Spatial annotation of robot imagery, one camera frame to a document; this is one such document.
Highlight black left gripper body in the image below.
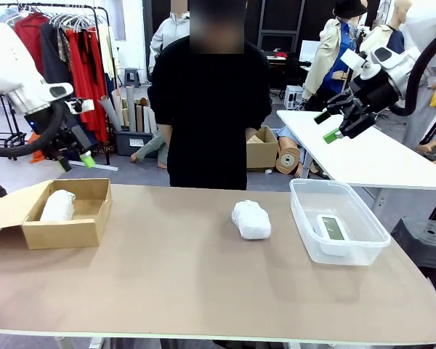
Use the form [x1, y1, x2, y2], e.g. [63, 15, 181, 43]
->
[52, 121, 92, 161]

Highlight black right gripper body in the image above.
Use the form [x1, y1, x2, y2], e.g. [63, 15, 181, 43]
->
[348, 74, 401, 121]

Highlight long white clock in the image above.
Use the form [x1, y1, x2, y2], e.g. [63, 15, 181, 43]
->
[39, 189, 76, 222]

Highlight white digital clock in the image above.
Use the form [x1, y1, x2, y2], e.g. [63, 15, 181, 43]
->
[315, 213, 351, 255]

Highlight squat white clock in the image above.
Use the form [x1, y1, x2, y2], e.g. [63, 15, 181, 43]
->
[230, 198, 273, 241]

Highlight person right forearm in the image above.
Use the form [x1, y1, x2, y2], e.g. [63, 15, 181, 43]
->
[157, 122, 174, 170]

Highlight orange cloth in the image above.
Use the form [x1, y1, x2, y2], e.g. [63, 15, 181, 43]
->
[28, 132, 48, 164]

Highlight grey storage bin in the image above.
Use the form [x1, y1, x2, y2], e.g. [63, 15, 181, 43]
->
[114, 129, 157, 157]

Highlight white side table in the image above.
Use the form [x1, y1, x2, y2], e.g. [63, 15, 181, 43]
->
[276, 110, 436, 192]

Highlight thick grey cardboard tube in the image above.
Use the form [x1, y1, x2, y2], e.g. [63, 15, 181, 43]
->
[97, 95, 123, 132]

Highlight mannequin in beige coat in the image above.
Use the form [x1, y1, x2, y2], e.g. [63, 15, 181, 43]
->
[302, 16, 360, 110]

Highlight lying mannequin blue shirt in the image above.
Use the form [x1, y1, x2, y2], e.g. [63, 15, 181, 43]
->
[275, 125, 310, 175]

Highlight black tripod stand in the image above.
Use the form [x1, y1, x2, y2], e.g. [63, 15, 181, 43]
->
[348, 25, 371, 57]

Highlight mannequin in cream jacket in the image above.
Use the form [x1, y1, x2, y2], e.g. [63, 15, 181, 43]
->
[358, 0, 413, 55]

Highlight white computer monitor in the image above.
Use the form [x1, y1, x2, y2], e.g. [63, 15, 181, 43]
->
[299, 39, 323, 63]

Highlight seated mannequin in green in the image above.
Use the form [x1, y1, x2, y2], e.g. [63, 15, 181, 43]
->
[130, 129, 170, 170]

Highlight tall grey cardboard tube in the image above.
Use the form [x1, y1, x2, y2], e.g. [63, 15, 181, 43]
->
[125, 85, 137, 132]

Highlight open brown cardboard box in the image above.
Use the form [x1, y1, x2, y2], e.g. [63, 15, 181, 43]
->
[0, 177, 113, 250]

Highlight long red dress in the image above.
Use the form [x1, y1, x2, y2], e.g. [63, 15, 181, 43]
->
[65, 28, 109, 143]

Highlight bare mannequin limbs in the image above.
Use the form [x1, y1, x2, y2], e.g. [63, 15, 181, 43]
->
[416, 132, 436, 168]

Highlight black hanging garment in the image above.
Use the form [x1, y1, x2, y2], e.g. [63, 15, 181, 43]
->
[39, 22, 73, 88]

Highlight brown cardboard carton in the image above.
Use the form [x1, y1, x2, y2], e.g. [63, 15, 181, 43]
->
[246, 125, 279, 172]

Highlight grey step stool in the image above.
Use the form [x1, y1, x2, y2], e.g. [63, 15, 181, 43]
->
[123, 67, 142, 89]

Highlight black bucket hat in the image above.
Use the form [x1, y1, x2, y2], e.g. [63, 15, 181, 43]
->
[334, 0, 368, 18]

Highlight red shirt on hanger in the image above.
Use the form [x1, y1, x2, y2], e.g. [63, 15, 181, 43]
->
[14, 12, 47, 76]

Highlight person in black shirt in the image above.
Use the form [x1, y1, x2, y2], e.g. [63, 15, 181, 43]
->
[148, 0, 273, 190]

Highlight clear plastic container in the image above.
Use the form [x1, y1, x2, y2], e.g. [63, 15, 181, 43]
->
[289, 177, 392, 266]

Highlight black plastic stool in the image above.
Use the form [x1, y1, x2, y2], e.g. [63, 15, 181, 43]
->
[390, 217, 436, 288]

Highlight black metal clothes rack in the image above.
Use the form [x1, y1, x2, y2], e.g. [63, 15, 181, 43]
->
[0, 2, 112, 167]

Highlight light blue hanging garment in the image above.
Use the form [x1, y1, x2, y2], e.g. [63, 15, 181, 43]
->
[0, 7, 23, 26]

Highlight mannequin in grey hoodie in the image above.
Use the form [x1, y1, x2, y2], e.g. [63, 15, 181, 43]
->
[148, 10, 192, 73]

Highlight aluminium rail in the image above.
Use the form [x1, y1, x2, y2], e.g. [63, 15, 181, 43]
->
[72, 160, 119, 171]

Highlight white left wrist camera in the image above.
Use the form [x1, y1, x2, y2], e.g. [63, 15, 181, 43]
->
[64, 97, 94, 114]

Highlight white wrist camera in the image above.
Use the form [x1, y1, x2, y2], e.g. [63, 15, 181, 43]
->
[339, 46, 397, 81]
[64, 97, 94, 114]

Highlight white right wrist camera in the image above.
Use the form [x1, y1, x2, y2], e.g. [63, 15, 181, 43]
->
[339, 46, 397, 81]

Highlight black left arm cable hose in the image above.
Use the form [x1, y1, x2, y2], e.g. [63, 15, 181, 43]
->
[0, 101, 66, 159]

